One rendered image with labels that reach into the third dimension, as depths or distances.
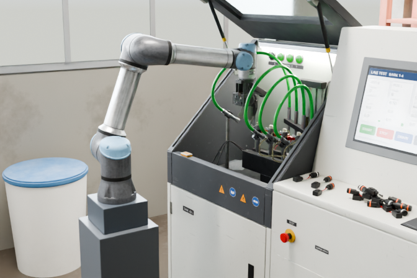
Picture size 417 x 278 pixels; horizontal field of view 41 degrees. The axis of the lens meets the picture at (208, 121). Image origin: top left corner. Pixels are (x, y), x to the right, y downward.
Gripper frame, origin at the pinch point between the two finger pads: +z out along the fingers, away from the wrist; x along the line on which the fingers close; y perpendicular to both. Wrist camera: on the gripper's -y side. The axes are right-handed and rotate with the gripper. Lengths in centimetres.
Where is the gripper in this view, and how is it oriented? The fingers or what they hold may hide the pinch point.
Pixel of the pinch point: (249, 122)
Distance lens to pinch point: 249.6
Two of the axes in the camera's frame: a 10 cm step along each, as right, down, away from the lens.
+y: -7.8, 1.4, -6.1
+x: 6.3, 1.8, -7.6
